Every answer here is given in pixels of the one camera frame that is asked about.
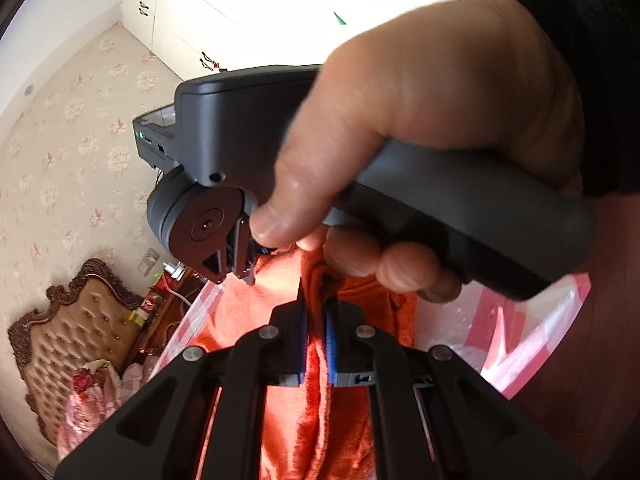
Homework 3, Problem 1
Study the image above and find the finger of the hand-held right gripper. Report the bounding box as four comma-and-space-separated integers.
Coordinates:
199, 202, 273, 287

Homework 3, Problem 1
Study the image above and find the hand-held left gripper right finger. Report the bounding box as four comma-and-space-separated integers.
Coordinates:
324, 297, 583, 480

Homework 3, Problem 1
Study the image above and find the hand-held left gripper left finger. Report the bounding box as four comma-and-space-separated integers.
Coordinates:
54, 280, 307, 480

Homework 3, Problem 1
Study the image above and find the orange towel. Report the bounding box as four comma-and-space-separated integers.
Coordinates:
192, 245, 418, 480

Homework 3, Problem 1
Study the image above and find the person's right forearm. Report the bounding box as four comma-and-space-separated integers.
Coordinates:
492, 0, 640, 201

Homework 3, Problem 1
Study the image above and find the person's right hand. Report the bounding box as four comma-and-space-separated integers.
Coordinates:
248, 0, 586, 306

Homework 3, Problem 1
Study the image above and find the carved wooden nightstand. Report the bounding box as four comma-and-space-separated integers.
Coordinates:
125, 267, 211, 361

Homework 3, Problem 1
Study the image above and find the white wardrobe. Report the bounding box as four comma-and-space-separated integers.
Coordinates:
122, 0, 501, 73

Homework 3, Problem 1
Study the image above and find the pink white checked tablecloth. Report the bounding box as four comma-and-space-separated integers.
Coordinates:
160, 255, 593, 401

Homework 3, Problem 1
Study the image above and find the pink pillow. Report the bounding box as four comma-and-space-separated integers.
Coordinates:
122, 362, 161, 392

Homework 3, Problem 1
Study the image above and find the tufted beige headboard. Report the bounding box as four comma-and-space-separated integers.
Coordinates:
7, 258, 146, 446

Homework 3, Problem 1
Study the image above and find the floral pink bedding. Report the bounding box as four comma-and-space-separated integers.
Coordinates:
60, 359, 123, 456

